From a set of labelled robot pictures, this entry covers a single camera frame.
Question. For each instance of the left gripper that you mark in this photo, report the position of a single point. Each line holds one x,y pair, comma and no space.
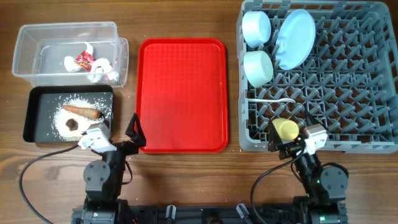
131,148

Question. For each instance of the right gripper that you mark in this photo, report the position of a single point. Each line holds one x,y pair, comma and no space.
289,149

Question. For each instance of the yellow plastic cup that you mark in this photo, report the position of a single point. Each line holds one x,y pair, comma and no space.
286,129

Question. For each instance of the white plastic spoon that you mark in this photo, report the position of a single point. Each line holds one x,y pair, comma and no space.
282,100

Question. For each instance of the brown food scrap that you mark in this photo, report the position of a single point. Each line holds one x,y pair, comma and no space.
72,124

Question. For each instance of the red plastic tray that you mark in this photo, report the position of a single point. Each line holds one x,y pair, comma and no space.
182,95

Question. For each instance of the light green bowl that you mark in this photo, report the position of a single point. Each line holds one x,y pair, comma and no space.
258,68

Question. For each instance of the red snack wrapper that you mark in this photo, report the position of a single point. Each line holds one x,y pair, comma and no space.
85,61

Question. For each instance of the large light blue plate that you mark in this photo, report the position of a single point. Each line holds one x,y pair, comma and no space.
295,39

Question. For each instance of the light blue bowl with crumbs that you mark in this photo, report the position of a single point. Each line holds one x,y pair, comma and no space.
256,28

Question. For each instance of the white tissue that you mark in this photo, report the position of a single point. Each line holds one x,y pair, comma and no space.
101,68

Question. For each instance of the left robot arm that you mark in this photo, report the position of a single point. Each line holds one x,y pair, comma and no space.
104,177

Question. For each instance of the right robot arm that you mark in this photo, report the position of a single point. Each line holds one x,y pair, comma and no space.
325,184

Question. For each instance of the grey dishwasher rack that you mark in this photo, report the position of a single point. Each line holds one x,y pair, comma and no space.
348,82

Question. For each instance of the pile of white rice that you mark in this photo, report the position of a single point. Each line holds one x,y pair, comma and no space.
102,102

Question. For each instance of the clear plastic bin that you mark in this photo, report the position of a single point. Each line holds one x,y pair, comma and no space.
41,49

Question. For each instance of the crumpled white paper scrap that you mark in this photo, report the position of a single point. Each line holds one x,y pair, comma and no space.
69,61

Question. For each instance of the black plastic tray bin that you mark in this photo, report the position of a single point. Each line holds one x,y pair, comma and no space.
42,103

